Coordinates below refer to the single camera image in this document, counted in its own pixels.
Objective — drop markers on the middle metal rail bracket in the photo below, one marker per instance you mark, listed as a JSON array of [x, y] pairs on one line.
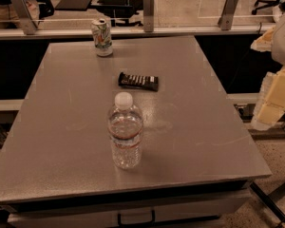
[[148, 15]]

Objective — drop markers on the dark background desk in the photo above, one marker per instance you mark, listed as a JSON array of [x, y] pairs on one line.
[[122, 13]]

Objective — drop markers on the metal rail bracket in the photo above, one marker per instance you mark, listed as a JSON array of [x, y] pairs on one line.
[[27, 12], [148, 15], [226, 19]]

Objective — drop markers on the left metal rail bracket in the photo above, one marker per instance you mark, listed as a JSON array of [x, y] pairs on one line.
[[27, 12]]

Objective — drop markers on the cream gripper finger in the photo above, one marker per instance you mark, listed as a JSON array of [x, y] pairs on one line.
[[264, 42]]

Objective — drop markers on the horizontal metal rail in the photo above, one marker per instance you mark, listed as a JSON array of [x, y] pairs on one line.
[[81, 33]]

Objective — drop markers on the dark chocolate bar wrapper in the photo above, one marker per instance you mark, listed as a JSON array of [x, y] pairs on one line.
[[138, 81]]

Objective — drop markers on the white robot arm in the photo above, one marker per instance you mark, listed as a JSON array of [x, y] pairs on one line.
[[278, 41]]

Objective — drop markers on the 7up soda can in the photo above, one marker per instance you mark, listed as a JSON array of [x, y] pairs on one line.
[[102, 37]]

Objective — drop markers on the black drawer handle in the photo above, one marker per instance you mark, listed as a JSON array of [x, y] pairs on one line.
[[136, 220]]

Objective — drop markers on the grey drawer front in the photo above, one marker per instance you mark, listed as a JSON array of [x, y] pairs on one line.
[[196, 211]]

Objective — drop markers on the right metal rail bracket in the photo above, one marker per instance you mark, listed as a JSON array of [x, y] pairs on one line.
[[226, 19]]

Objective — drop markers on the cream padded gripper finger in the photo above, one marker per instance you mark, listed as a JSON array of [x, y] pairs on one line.
[[270, 105]]

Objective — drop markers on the clear plastic water bottle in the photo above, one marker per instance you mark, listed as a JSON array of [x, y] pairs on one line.
[[125, 129]]

